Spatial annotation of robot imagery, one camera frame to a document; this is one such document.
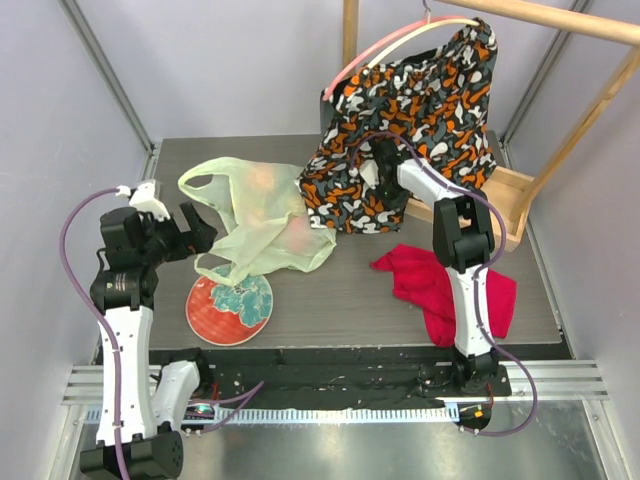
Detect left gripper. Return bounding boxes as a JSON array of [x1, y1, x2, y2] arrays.
[[138, 202, 216, 267]]

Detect pale green plastic bag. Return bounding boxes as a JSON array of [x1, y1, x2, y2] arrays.
[[178, 157, 337, 286]]

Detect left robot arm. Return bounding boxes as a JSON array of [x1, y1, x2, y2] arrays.
[[79, 202, 217, 479]]

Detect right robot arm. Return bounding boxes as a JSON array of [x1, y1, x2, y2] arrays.
[[372, 140, 499, 395]]

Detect orange patterned garment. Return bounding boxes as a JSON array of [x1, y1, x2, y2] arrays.
[[296, 19, 498, 234]]

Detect red and teal plate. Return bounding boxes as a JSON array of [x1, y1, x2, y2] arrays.
[[185, 275, 274, 347]]

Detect pink and white hanger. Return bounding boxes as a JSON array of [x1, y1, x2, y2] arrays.
[[322, 16, 479, 101]]

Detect red cloth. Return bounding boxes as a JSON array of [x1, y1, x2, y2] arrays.
[[370, 244, 517, 348]]

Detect wooden clothes rack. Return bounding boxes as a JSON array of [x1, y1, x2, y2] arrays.
[[342, 0, 640, 254]]

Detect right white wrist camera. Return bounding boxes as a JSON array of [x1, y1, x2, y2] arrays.
[[349, 160, 380, 189]]

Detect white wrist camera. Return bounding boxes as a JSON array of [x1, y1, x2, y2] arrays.
[[116, 179, 171, 222], [349, 160, 380, 189]]

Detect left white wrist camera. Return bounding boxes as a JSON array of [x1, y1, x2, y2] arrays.
[[116, 179, 171, 222]]

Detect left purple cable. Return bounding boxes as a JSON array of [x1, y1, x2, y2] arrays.
[[59, 187, 266, 480]]

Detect purple cable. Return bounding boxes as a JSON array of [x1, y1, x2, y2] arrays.
[[59, 187, 266, 480], [348, 130, 539, 439]]

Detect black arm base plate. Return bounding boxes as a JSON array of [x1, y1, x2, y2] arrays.
[[149, 344, 574, 411]]

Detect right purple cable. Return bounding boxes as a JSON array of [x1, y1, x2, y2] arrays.
[[348, 130, 539, 439]]

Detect white slotted cable duct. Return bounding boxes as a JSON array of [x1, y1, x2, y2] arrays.
[[87, 405, 461, 425]]

